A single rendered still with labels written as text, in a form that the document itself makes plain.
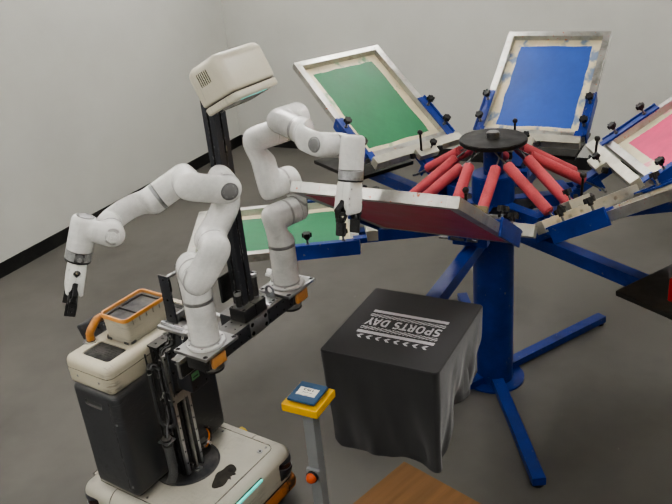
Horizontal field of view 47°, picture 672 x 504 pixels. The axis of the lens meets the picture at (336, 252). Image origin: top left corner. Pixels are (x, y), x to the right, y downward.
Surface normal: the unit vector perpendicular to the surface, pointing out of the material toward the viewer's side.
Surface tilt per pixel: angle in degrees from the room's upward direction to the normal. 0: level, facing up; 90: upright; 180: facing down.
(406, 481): 0
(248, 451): 0
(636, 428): 0
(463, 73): 90
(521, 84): 32
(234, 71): 63
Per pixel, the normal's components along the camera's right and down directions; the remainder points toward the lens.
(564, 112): -0.32, -0.54
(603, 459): -0.09, -0.90
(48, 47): 0.88, 0.12
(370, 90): 0.21, -0.60
